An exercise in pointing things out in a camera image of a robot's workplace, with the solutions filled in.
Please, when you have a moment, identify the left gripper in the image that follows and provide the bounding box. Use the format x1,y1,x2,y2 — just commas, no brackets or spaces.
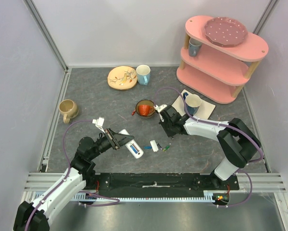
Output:
89,127,134,160

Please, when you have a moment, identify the white battery cover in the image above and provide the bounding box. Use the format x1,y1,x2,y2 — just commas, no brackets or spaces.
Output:
150,140,159,152

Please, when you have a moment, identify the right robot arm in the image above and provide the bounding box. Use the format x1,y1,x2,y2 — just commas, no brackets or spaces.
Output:
154,104,263,190

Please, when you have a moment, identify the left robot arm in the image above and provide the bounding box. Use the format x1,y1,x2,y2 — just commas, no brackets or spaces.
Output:
13,128,134,231

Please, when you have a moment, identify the green battery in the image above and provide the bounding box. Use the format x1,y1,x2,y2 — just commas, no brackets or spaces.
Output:
163,145,170,152

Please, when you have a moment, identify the dark blue mug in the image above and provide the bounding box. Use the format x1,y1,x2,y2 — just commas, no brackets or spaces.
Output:
183,92,202,116

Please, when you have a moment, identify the orange cup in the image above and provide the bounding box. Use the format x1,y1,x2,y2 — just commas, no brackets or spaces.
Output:
138,104,154,117

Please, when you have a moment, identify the brown patterned bowl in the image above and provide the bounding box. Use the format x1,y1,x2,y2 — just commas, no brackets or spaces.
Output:
135,99,155,118

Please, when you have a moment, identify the light blue mug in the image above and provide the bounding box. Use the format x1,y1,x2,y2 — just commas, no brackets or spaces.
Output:
136,64,151,86

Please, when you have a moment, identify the beige ceramic mug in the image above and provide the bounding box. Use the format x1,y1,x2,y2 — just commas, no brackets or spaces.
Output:
59,99,79,124

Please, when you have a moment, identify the yellow floral plate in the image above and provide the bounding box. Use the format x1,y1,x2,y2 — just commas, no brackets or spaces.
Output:
107,66,138,90

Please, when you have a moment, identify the pink three-tier shelf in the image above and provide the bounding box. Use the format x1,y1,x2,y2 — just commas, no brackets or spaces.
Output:
176,15,269,104

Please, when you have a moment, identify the blue mug on shelf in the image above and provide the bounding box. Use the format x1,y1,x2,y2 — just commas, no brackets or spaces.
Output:
188,38,202,57

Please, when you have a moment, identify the mauve polka dot plate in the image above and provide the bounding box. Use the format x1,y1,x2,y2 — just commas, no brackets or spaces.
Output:
203,17,248,48

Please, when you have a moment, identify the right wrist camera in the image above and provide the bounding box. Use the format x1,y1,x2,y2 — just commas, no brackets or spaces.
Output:
154,104,167,121

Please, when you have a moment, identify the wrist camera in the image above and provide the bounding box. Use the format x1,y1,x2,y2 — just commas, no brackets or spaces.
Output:
154,104,167,121
92,117,105,133

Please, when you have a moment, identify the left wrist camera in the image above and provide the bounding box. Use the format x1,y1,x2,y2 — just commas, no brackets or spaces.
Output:
92,117,105,133

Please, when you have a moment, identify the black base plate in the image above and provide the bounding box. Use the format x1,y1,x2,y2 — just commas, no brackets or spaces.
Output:
84,173,239,198

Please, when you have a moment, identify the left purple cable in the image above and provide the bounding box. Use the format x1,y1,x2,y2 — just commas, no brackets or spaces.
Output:
25,119,120,231

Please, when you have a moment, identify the purple cable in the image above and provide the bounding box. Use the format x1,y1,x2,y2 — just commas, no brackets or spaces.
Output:
154,87,264,208
25,119,120,231

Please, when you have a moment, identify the slotted cable duct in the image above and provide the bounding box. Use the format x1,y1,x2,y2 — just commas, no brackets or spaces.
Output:
71,191,221,202

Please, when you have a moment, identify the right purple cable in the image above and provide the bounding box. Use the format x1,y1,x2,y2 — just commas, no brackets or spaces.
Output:
154,87,264,208

